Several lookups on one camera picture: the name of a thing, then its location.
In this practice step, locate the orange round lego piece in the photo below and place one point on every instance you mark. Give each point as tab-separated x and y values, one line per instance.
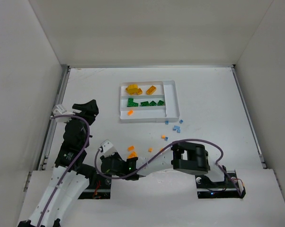
132	155

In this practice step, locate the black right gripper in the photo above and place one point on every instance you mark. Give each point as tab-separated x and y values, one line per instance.
108	164

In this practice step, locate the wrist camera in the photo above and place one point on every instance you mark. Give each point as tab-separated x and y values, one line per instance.
60	114
107	148

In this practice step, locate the white divided sorting tray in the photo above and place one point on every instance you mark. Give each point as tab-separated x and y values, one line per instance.
166	91

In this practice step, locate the orange round figure piece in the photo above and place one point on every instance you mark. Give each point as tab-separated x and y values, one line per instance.
132	89

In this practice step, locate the yellow square lego brick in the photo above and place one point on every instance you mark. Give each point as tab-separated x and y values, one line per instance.
139	92

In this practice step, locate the light blue lego pair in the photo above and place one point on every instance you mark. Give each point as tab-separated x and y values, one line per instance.
175	128

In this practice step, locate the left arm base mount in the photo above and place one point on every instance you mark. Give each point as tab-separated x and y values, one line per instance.
98	189

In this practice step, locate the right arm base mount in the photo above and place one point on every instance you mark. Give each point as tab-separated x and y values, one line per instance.
228	188

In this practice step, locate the yellow long lego brick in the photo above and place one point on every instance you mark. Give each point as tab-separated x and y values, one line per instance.
151	90

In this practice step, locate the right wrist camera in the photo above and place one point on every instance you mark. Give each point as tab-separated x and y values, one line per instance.
107	148

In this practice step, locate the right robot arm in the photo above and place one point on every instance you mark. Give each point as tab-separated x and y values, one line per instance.
190	156

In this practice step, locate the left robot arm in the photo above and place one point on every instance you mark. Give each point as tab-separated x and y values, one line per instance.
70	176

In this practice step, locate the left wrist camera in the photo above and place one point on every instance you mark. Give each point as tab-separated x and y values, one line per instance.
60	114

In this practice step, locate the green long lego brick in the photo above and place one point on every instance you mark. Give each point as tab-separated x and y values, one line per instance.
145	103

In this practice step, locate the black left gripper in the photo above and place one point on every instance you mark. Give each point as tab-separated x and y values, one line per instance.
84	113

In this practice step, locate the orange small lego block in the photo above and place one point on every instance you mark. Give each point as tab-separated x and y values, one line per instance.
130	112

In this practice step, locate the green square lego brick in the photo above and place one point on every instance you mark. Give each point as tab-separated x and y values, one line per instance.
152	103

